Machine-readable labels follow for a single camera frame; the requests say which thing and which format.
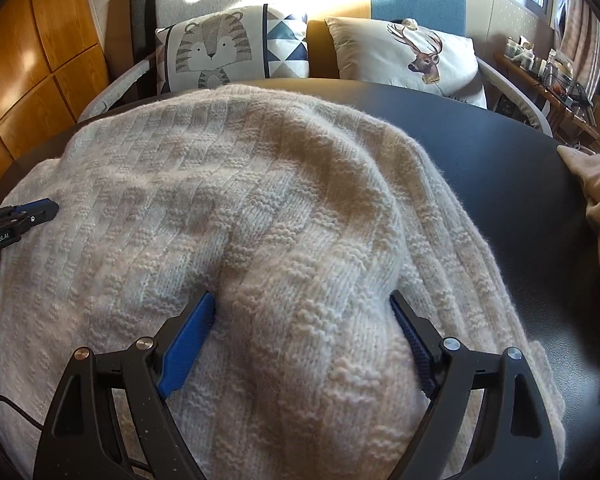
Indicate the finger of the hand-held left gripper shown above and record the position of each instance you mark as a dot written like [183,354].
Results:
[40,205]
[45,216]

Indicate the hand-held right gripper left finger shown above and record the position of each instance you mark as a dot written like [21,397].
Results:
[190,345]

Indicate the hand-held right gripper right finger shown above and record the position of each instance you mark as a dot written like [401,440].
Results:
[414,342]

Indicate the white knit sweater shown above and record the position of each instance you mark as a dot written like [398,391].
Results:
[280,185]

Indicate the wooden wardrobe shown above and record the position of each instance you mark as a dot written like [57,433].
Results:
[45,60]

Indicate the tiger print pillow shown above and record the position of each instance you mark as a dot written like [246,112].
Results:
[215,45]

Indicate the wooden side table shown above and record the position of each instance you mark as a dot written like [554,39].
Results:
[545,90]

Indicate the deer print pillow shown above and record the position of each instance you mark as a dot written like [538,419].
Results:
[395,55]

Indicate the group of small jars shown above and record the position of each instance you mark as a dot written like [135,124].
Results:
[517,52]

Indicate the floral curtain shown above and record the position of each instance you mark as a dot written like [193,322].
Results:
[587,35]

